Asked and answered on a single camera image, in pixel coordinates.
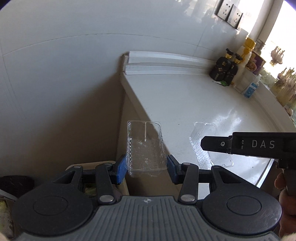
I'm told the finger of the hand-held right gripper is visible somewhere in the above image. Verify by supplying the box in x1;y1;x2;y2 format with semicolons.
200;136;232;154

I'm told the grey wall socket panel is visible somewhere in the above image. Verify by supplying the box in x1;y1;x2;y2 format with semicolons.
228;6;244;30
217;0;232;22

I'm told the black bottle with gold neck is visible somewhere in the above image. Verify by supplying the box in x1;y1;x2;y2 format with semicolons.
223;53;242;85
209;48;232;81

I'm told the clear spray bottle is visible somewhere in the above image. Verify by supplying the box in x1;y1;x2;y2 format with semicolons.
242;74;262;98

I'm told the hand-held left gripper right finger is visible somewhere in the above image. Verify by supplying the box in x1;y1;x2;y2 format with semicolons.
167;155;257;204

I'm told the clear plastic tray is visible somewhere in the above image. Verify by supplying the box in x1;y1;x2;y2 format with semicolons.
189;122;233;168
127;120;168;178

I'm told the person's right hand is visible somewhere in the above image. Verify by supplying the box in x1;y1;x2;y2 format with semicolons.
275;173;296;240

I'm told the black plastic bag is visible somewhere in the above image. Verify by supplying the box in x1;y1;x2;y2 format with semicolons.
0;176;36;198

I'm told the purple instant noodle cup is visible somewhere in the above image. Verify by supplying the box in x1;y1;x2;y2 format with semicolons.
245;50;267;75

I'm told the hanging garlic bunch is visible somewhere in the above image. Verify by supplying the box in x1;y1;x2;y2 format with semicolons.
270;46;285;66

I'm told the large napa cabbage leaf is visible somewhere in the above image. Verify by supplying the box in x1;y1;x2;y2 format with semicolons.
83;183;97;196

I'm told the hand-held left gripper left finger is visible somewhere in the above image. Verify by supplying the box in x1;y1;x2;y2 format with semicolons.
45;155;126;204

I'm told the clear plastic container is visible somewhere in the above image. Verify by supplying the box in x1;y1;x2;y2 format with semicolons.
234;70;250;92

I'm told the white bottle with yellow cap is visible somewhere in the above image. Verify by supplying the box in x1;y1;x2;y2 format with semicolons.
232;37;256;84

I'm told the beige plastic bin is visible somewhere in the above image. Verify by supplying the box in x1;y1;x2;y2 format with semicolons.
67;160;130;198

